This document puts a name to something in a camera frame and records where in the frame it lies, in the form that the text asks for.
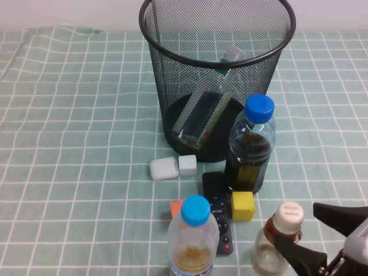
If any yellow cube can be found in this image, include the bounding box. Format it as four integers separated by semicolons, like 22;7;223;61
231;191;255;221

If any clear bottle white cap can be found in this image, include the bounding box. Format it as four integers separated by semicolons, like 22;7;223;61
171;45;247;151

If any grey cube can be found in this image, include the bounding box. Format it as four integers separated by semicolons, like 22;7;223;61
178;154;198;176

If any black mesh wastebasket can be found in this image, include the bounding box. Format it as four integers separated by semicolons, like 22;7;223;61
138;0;297;163

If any amber liquid bottle cyan cap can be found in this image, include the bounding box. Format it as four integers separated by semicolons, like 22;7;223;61
167;194;220;276

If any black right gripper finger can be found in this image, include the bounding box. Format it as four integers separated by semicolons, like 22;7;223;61
312;202;368;239
274;235;328;276

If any black remote control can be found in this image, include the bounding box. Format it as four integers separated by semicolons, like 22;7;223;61
202;171;234;255

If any green checked tablecloth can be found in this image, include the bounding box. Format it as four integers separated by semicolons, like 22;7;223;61
0;25;368;276

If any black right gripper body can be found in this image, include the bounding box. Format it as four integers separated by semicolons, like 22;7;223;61
316;248;368;276

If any clear bottle cream cap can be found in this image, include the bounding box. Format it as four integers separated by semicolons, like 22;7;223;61
250;201;305;275

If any dark liquid bottle blue cap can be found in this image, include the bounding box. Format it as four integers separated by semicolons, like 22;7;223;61
224;94;277;194

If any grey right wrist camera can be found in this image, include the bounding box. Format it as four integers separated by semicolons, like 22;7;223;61
344;217;368;259

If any white rounded case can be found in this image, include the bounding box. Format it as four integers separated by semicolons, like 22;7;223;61
149;156;179;181

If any orange block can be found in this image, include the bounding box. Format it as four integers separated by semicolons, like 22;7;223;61
169;198;187;221

